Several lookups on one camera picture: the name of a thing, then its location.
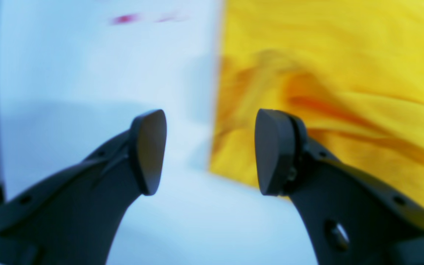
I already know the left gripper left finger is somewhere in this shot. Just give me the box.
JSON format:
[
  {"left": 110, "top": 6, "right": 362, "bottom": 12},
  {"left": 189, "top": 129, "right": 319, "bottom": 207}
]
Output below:
[{"left": 0, "top": 109, "right": 167, "bottom": 265}]

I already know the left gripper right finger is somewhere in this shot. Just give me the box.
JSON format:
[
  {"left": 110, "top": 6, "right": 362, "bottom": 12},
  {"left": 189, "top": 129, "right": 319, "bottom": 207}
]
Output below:
[{"left": 255, "top": 109, "right": 424, "bottom": 265}]

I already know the yellow t-shirt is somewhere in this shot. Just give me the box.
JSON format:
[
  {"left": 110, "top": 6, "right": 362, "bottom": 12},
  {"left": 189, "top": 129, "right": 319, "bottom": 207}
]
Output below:
[{"left": 209, "top": 0, "right": 424, "bottom": 207}]

